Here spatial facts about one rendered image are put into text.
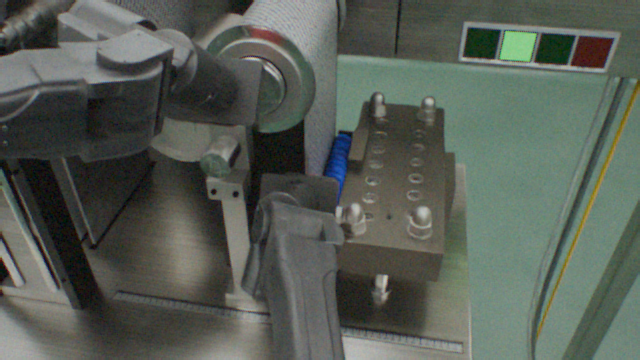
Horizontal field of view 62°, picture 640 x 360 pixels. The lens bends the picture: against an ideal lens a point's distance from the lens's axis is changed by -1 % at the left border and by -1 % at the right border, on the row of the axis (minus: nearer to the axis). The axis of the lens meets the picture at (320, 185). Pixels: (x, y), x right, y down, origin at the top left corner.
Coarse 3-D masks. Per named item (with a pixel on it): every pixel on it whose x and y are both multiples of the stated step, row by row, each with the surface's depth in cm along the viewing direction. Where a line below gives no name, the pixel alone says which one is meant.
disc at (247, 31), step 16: (224, 32) 64; (240, 32) 64; (256, 32) 63; (272, 32) 63; (208, 48) 66; (288, 48) 64; (304, 64) 65; (304, 80) 66; (304, 96) 67; (304, 112) 69; (256, 128) 72; (272, 128) 71; (288, 128) 71
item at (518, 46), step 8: (512, 32) 90; (520, 32) 90; (504, 40) 91; (512, 40) 91; (520, 40) 90; (528, 40) 90; (504, 48) 92; (512, 48) 92; (520, 48) 91; (528, 48) 91; (504, 56) 93; (512, 56) 92; (520, 56) 92; (528, 56) 92
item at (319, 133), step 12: (336, 60) 90; (336, 72) 91; (324, 84) 80; (324, 96) 82; (324, 108) 83; (312, 120) 74; (324, 120) 84; (312, 132) 75; (324, 132) 86; (312, 144) 76; (324, 144) 87; (312, 156) 77; (324, 156) 89; (312, 168) 78; (324, 168) 90
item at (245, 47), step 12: (228, 48) 65; (240, 48) 64; (252, 48) 64; (264, 48) 64; (276, 48) 64; (276, 60) 65; (288, 60) 64; (288, 72) 65; (288, 84) 66; (300, 84) 66; (288, 96) 67; (300, 96) 67; (288, 108) 68; (264, 120) 70; (276, 120) 70
